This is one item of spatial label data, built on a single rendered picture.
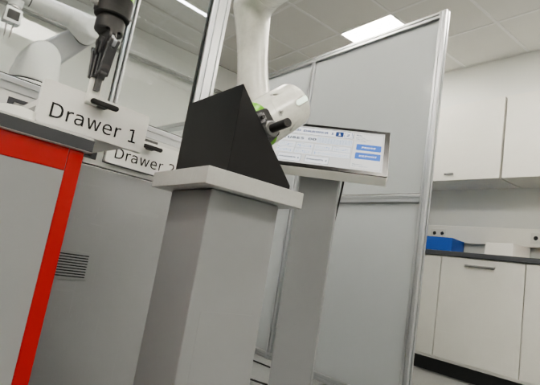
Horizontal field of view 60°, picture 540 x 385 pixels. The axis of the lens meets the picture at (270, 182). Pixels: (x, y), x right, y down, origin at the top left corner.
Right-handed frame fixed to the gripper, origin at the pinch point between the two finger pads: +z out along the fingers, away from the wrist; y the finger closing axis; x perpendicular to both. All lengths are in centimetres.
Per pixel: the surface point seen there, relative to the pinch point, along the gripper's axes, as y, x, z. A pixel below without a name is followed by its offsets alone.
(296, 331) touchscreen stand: -5, 97, 59
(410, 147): -10, 170, -37
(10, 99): -33.5, -11.0, 1.1
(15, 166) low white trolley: 25.3, -19.2, 26.1
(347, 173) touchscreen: 10, 95, -3
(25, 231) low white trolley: 25.3, -14.9, 37.2
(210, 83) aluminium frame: -34, 56, -31
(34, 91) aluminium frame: -33.9, -5.1, -3.9
